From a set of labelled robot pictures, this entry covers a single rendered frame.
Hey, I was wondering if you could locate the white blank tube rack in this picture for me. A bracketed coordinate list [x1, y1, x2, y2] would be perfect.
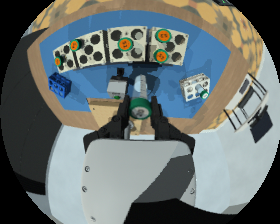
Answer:
[179, 73, 210, 102]

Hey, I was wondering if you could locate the blue tube rack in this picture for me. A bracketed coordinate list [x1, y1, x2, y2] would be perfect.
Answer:
[48, 72, 71, 99]

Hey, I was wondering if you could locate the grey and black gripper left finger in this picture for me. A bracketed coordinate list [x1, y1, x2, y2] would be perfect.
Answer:
[83, 95, 130, 154]

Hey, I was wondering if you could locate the clear tube with dark green cap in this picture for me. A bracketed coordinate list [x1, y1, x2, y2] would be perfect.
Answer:
[192, 81, 209, 99]

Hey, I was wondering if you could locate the blue bench mat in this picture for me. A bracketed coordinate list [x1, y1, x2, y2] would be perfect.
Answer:
[39, 10, 231, 118]

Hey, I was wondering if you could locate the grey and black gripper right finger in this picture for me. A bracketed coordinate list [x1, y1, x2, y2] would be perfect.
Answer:
[150, 96, 195, 156]

